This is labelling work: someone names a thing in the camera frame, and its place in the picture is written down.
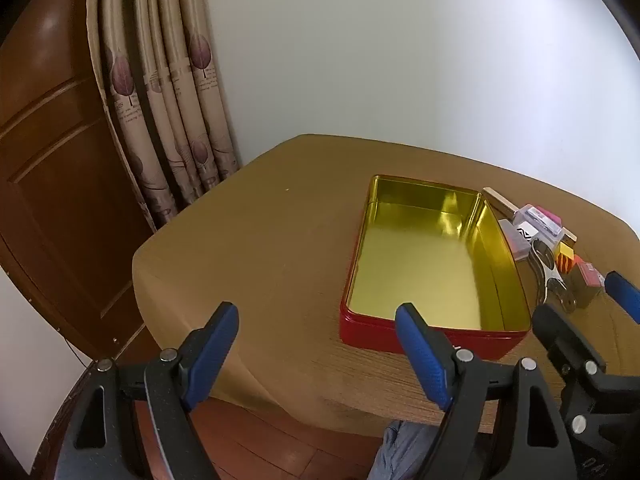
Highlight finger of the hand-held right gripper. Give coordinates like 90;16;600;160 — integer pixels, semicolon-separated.
604;270;640;325
532;304;640;461

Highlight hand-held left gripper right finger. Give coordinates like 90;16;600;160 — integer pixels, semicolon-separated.
395;302;577;480

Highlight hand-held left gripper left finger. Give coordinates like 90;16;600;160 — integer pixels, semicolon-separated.
55;301;240;480

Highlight red carton box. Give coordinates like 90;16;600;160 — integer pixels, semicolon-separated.
570;261;606;309

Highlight metal clip tool red handle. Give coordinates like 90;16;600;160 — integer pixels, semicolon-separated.
525;237;579;314

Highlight red tin box gold interior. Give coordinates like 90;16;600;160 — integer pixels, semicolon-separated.
340;175;532;361

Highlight clear plastic box with label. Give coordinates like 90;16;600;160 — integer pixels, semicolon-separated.
500;219;532;262

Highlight person's grey-blue trousers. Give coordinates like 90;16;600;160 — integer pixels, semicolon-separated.
369;420;451;480

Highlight brown tablecloth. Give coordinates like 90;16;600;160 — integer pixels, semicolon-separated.
132;133;640;436

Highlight white box black logo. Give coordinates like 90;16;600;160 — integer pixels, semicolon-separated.
512;204;565;244

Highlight wooden stick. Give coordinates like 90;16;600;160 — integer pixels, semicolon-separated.
482;187;579;244

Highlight brown wooden door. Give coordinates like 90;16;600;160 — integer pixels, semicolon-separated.
0;0;167;367

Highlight beige leaf-print curtain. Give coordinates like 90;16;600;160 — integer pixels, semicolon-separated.
86;0;245;234

